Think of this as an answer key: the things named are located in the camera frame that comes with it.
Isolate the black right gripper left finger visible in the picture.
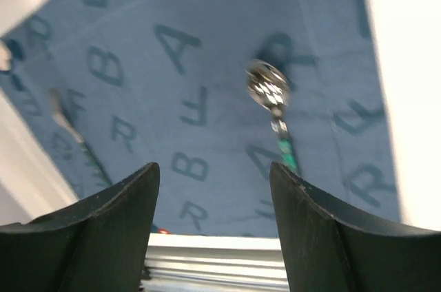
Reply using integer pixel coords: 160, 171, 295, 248
1, 163, 160, 292

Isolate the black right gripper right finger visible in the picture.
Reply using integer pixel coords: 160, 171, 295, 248
269, 163, 440, 292

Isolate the fork with teal handle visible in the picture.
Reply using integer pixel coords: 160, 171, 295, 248
48, 88, 112, 187

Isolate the spoon with teal handle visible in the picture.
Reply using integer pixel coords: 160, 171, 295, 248
246, 60, 300, 175

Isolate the blue lettered cloth placemat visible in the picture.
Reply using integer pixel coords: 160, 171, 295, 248
1, 0, 400, 238

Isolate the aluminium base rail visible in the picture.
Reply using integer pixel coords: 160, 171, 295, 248
140, 233, 289, 291

